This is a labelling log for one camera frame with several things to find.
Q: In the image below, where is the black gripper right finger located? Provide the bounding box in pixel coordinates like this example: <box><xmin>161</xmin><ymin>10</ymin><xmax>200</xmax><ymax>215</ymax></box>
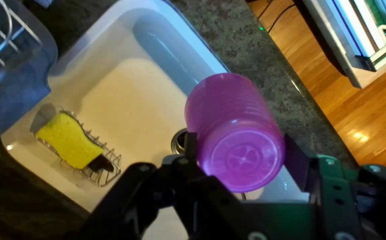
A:
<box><xmin>245</xmin><ymin>138</ymin><xmax>386</xmax><ymax>240</ymax></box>

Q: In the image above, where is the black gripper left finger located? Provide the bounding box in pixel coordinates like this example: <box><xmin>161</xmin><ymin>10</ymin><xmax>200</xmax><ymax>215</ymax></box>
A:
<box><xmin>75</xmin><ymin>133</ymin><xmax>265</xmax><ymax>240</ymax></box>

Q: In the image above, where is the purple plastic cup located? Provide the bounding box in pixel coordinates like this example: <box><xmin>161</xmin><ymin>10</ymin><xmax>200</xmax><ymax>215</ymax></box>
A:
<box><xmin>185</xmin><ymin>74</ymin><xmax>285</xmax><ymax>193</ymax></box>

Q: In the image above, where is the sink drain strainer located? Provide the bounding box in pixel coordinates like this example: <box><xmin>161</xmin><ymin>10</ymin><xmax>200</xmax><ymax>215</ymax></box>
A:
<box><xmin>170</xmin><ymin>129</ymin><xmax>188</xmax><ymax>155</ymax></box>

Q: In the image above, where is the yellow sponge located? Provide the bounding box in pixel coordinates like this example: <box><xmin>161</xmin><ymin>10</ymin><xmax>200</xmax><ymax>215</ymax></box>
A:
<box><xmin>35</xmin><ymin>113</ymin><xmax>103</xmax><ymax>170</ymax></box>

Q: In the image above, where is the white kitchen sink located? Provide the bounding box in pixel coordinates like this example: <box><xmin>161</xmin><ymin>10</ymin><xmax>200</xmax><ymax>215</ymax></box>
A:
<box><xmin>0</xmin><ymin>0</ymin><xmax>301</xmax><ymax>240</ymax></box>

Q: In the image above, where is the white cabinet furniture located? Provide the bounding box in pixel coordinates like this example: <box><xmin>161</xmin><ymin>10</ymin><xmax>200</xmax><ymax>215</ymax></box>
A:
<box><xmin>301</xmin><ymin>0</ymin><xmax>386</xmax><ymax>89</ymax></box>

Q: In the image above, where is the grey dish drying rack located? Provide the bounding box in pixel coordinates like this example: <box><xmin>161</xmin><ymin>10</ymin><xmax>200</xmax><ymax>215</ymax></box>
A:
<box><xmin>0</xmin><ymin>0</ymin><xmax>57</xmax><ymax>135</ymax></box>

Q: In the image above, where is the wire sponge caddy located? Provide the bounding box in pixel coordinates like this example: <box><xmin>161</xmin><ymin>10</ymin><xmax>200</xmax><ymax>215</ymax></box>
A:
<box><xmin>33</xmin><ymin>111</ymin><xmax>121</xmax><ymax>187</ymax></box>

